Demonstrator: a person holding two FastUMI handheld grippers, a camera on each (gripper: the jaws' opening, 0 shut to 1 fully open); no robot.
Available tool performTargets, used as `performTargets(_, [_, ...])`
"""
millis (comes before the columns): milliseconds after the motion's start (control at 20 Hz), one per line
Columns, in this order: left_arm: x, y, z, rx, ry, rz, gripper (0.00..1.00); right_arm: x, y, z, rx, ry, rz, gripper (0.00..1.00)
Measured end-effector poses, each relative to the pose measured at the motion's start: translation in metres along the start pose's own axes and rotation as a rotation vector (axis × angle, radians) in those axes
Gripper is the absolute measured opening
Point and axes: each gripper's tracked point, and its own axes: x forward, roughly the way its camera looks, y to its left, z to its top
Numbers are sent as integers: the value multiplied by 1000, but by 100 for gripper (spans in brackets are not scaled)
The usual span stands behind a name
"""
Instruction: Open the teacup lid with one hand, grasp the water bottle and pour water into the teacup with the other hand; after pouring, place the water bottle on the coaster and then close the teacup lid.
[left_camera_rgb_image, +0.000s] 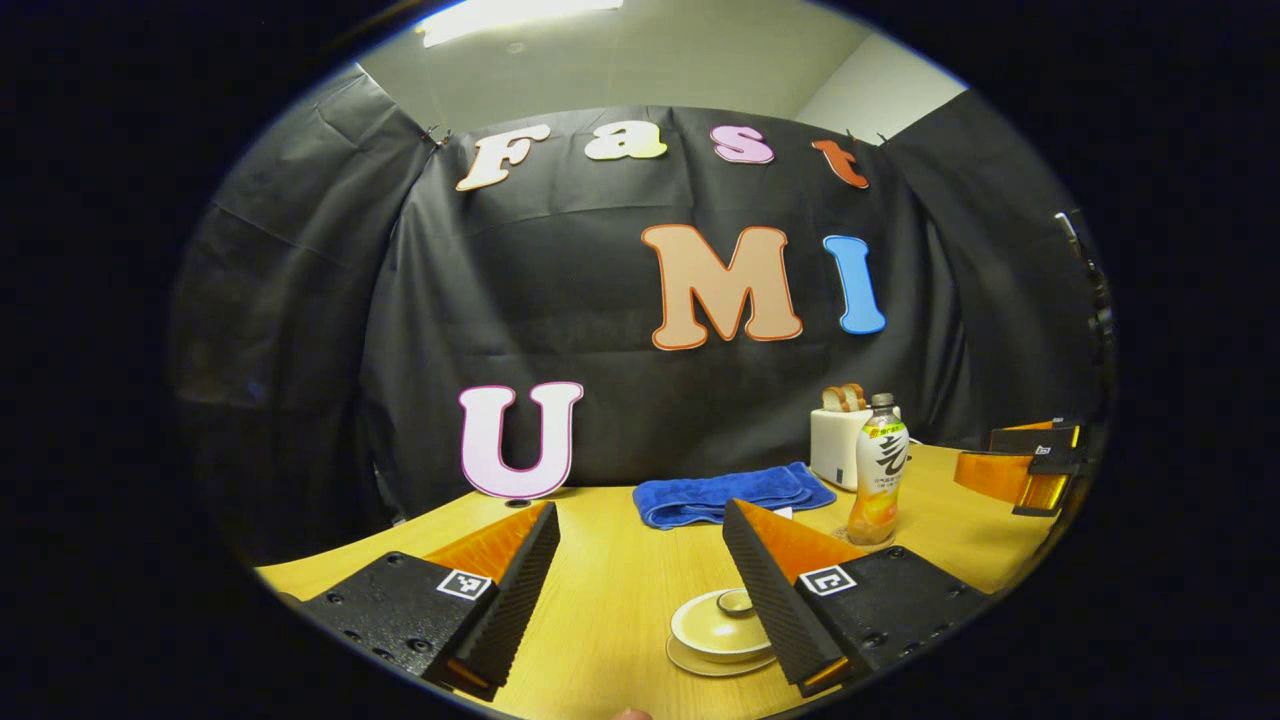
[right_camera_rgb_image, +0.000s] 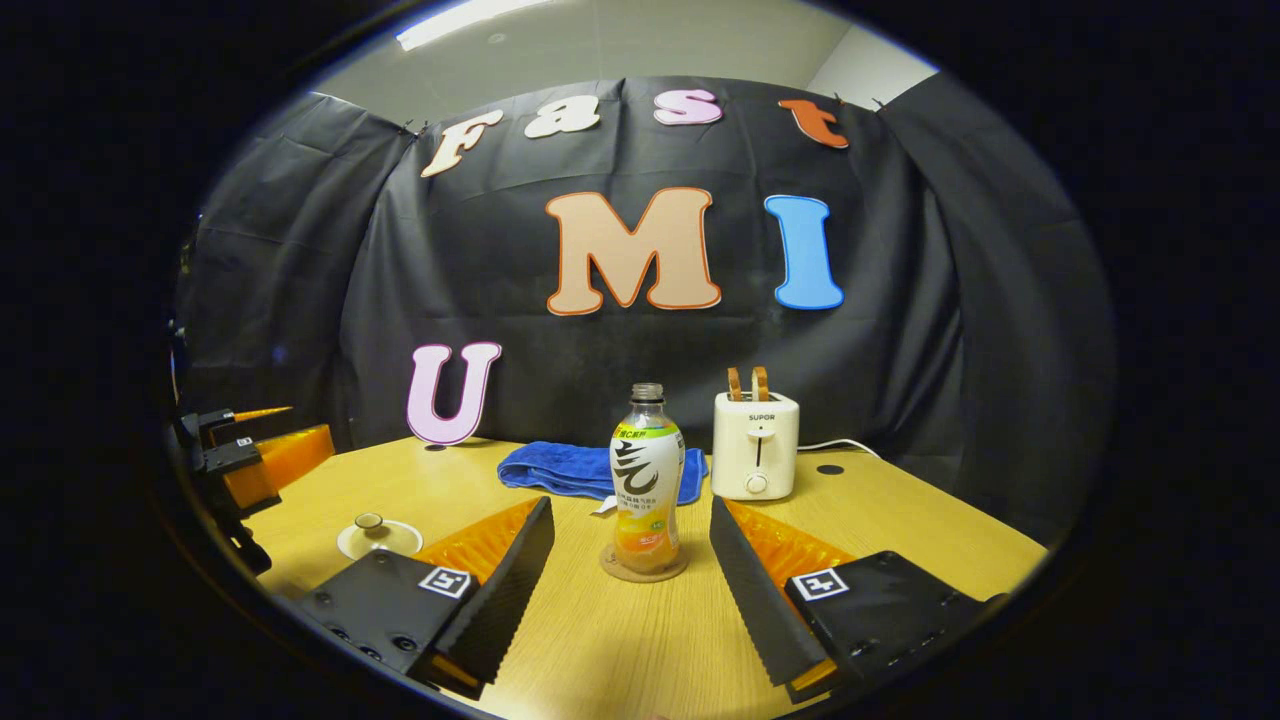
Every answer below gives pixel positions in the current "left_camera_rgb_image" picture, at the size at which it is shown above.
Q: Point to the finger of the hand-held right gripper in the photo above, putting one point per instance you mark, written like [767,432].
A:
[990,475]
[1035,438]

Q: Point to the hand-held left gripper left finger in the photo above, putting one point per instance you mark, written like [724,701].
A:
[515,600]

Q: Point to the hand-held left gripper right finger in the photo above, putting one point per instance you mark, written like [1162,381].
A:
[775,610]

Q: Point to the white teacup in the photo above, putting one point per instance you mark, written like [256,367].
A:
[690,640]

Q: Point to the white saucer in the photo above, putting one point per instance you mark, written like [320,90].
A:
[700,666]

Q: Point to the blue folded towel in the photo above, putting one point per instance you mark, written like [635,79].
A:
[720,492]

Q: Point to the toast bread slice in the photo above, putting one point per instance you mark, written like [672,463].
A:
[856,397]
[833,399]

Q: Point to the white toaster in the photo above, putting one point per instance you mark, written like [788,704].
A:
[832,445]

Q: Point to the black backdrop cloth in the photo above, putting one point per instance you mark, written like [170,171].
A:
[560,320]

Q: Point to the ceiling light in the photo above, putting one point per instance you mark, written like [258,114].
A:
[520,15]

